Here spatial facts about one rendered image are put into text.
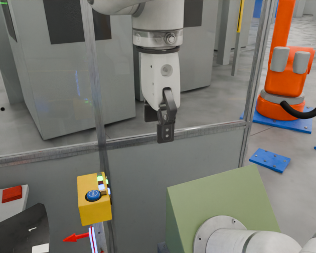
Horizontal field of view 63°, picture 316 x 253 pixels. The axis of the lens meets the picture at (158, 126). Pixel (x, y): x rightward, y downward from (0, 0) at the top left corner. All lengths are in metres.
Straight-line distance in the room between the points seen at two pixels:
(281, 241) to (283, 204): 2.05
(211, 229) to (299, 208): 1.92
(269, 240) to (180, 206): 0.28
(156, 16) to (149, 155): 1.08
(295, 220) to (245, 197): 1.68
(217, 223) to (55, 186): 0.91
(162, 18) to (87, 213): 0.67
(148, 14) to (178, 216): 0.55
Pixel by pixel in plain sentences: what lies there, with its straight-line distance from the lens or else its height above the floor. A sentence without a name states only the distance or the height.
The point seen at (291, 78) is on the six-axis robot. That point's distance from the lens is 3.98.
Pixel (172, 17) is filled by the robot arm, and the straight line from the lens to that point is 0.42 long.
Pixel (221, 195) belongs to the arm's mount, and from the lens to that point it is 0.83.
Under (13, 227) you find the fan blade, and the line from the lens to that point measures 0.70.
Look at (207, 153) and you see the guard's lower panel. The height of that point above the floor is 0.82.
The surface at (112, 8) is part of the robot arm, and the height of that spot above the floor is 1.65.
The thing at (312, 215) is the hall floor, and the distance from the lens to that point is 2.65.
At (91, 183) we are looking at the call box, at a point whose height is 1.07.
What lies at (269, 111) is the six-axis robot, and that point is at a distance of 4.10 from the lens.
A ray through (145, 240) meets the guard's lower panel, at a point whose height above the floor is 0.22.
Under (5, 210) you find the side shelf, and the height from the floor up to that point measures 0.86.
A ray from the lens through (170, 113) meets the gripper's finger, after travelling 0.41.
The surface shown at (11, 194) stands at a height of 0.88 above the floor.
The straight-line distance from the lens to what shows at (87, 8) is 1.15.
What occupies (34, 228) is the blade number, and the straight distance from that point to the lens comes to 0.67.
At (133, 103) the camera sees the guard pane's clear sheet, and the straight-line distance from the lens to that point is 1.27.
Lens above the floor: 1.66
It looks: 27 degrees down
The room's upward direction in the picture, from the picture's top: straight up
